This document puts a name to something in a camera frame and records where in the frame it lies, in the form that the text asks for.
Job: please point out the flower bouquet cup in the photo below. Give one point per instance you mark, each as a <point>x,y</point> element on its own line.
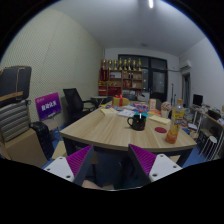
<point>165,109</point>

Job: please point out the purple sign board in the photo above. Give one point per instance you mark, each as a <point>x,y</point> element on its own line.
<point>48,105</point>

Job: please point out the air conditioner unit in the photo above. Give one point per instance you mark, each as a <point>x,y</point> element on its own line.
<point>185,65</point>

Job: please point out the wooden table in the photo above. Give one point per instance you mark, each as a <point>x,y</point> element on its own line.
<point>114,133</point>

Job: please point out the white stool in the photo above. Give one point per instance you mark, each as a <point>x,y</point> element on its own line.
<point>209,148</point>

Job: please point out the black bag with straps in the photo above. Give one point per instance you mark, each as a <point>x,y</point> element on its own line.
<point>14,84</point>

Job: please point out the orange snack box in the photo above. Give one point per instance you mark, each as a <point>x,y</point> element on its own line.
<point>152,104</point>

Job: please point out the striped cushion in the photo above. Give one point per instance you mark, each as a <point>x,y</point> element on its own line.
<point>14,120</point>

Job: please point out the black mug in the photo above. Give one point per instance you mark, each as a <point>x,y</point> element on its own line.
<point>137,122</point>

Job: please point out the white papers on table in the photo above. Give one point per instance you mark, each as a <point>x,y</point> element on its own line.
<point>126,113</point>

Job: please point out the black office chair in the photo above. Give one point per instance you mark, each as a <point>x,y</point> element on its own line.
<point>75,105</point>

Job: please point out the black suitcase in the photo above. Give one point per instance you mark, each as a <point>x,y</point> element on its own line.
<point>44,138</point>

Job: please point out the computer monitor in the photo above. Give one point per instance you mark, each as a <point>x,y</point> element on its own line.
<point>197,100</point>

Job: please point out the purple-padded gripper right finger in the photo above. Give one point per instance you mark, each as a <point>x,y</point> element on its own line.
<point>150,167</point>

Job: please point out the yellow gift box red ribbon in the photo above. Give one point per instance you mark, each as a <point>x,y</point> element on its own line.
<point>119,100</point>

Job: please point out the yellow paper pad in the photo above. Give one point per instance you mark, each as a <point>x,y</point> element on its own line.
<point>160,120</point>

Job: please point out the dark window door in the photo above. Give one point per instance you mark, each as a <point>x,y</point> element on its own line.
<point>155,75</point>

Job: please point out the cardboard box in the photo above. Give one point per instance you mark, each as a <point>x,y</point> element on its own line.
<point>25,149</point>

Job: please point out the red round coaster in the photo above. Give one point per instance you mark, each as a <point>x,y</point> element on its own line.
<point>160,130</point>

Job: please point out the orange drink bottle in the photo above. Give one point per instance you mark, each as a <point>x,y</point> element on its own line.
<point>176,121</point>

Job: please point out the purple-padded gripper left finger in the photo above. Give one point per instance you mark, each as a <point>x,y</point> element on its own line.
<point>73,168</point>

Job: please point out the wooden trophy shelf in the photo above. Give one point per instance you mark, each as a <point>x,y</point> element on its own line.
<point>122,76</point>

